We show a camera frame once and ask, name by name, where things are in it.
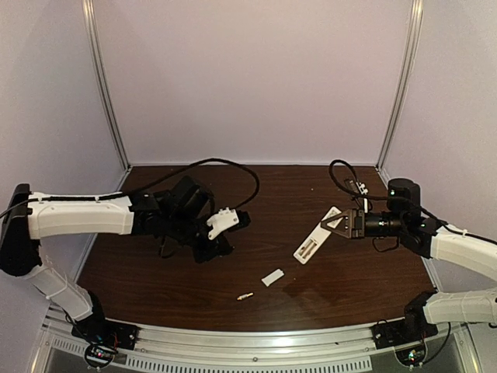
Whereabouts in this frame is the white remote control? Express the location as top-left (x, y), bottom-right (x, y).
top-left (293, 206), bottom-right (342, 265)

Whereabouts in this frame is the white battery cover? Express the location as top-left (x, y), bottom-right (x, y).
top-left (261, 269), bottom-right (284, 287)

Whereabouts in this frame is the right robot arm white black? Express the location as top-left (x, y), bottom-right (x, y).
top-left (321, 178), bottom-right (496, 332)

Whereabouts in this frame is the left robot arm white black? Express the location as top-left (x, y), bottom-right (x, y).
top-left (1, 176), bottom-right (246, 324)

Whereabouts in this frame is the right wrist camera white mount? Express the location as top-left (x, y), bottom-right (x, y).
top-left (344, 178), bottom-right (370, 213)

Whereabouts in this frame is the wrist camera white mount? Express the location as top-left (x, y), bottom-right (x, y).
top-left (344, 178), bottom-right (370, 213)
top-left (206, 207), bottom-right (251, 240)

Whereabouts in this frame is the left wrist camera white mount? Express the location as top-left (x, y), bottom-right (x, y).
top-left (206, 207), bottom-right (251, 240)

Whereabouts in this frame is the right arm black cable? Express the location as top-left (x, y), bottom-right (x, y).
top-left (328, 158), bottom-right (497, 246)

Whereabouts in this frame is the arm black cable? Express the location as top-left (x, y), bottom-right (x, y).
top-left (0, 157), bottom-right (260, 218)
top-left (328, 158), bottom-right (497, 246)

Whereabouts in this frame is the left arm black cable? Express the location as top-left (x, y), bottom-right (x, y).
top-left (0, 157), bottom-right (260, 218)

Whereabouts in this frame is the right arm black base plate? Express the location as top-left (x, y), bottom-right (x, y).
top-left (370, 319), bottom-right (438, 350)

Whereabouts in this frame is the front aluminium rail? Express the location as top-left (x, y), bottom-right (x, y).
top-left (38, 306), bottom-right (482, 373)

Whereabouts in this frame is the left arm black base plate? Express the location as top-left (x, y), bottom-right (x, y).
top-left (71, 319), bottom-right (139, 350)

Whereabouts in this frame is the right aluminium frame post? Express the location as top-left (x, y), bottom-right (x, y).
top-left (376, 0), bottom-right (424, 172)

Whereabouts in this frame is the aluminium frame post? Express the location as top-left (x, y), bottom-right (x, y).
top-left (376, 0), bottom-right (424, 172)
top-left (82, 0), bottom-right (130, 170)

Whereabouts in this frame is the left aluminium frame post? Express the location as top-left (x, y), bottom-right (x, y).
top-left (82, 0), bottom-right (130, 170)

